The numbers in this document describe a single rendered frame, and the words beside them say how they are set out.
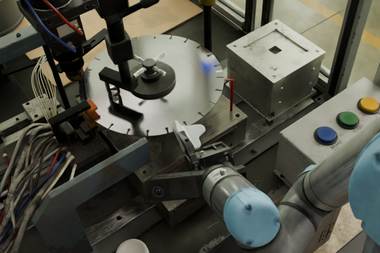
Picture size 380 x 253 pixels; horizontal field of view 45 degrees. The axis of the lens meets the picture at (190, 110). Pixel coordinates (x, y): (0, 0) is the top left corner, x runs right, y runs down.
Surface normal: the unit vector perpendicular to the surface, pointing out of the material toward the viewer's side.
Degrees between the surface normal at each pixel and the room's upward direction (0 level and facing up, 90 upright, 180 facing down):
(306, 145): 0
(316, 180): 76
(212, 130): 0
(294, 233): 24
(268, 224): 58
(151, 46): 0
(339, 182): 88
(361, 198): 83
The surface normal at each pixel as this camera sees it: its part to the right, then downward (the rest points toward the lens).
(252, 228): 0.29, 0.22
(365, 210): -0.63, 0.50
